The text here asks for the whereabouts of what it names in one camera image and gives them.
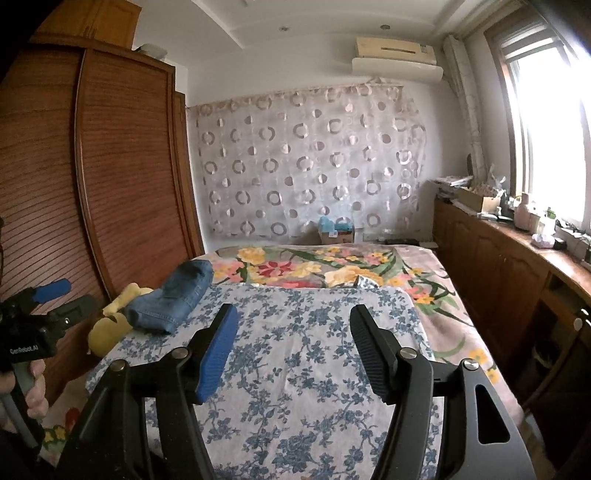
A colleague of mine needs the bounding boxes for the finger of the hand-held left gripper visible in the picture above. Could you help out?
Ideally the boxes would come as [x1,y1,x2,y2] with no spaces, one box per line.
[18,278,72,305]
[46,295,98,325]

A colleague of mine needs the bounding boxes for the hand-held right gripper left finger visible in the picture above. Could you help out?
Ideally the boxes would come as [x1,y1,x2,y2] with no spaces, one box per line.
[55,302,240,480]

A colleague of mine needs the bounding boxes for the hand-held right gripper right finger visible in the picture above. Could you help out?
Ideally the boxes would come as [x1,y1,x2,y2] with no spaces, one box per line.
[348,304,539,480]

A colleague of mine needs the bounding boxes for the blue denim pants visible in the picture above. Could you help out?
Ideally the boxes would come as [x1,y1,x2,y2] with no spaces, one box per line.
[124,259,214,335]

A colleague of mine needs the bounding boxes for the person's left hand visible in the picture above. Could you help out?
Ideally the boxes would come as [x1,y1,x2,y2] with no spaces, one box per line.
[0,357,51,422]

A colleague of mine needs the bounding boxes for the yellow plush toy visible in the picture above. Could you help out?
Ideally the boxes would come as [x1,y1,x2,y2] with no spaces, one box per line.
[89,282,155,357]

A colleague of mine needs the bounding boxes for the floral floor rug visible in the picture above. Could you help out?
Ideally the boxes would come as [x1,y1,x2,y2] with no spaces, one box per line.
[39,369,100,462]

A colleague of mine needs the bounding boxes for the colourful floral blanket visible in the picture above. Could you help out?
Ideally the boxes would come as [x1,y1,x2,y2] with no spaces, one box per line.
[203,244,522,416]

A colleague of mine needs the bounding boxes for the small cardboard box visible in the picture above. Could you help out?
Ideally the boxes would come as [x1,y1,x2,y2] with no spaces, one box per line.
[318,217,356,245]

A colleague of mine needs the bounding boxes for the brown wooden wardrobe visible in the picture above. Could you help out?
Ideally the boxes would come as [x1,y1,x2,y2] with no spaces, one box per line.
[0,0,206,407]

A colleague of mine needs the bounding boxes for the brown wooden cabinet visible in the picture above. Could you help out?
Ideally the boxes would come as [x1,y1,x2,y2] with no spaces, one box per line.
[431,182,591,416]

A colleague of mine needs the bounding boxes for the stack of papers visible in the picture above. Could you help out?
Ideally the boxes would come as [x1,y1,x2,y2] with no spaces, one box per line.
[431,175,474,199]

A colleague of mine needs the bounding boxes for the open cardboard box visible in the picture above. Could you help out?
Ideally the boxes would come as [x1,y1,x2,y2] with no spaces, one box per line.
[455,185,502,213]

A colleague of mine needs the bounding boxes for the sheer curtain with circle print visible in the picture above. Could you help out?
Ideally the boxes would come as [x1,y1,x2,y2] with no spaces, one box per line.
[187,80,428,241]

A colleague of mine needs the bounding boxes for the pink bottle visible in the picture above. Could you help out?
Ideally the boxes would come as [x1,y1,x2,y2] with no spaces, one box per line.
[513,194,532,230]

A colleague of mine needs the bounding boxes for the crumpled white plastic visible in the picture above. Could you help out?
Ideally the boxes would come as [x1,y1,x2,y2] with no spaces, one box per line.
[482,164,509,192]

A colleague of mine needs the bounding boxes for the white wrapped pipe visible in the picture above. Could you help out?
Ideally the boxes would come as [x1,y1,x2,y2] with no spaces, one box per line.
[442,34,490,185]

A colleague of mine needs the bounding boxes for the window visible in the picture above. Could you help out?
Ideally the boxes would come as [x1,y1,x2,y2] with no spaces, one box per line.
[482,9,591,232]

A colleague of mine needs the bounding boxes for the white wall air conditioner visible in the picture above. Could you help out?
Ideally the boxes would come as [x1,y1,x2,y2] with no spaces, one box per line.
[351,36,445,85]

